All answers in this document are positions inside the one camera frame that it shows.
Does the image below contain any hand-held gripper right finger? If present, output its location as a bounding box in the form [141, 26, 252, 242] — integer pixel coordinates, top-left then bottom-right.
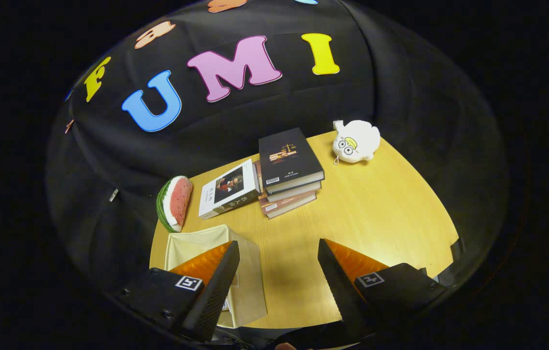
[317, 238, 450, 336]

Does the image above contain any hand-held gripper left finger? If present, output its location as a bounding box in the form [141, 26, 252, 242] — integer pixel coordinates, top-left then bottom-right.
[117, 241, 241, 342]

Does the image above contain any beige fabric storage box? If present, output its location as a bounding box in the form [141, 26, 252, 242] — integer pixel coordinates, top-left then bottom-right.
[164, 224, 269, 329]

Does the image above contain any brown-covered book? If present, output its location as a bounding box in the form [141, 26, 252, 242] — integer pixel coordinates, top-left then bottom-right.
[257, 163, 317, 220]

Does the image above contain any watermelon slice toy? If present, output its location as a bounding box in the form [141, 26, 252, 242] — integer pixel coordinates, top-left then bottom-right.
[156, 175, 194, 233]

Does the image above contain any grey-covered book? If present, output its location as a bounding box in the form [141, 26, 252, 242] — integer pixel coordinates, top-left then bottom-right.
[264, 181, 323, 203]

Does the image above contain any white portrait cover book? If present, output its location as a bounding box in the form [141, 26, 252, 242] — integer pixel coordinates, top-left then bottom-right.
[198, 158, 262, 220]

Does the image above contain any black hardcover book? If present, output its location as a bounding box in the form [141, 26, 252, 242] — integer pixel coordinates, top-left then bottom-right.
[258, 127, 326, 194]

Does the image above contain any white plush toy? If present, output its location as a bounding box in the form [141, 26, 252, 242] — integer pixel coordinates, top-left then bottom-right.
[332, 120, 381, 165]

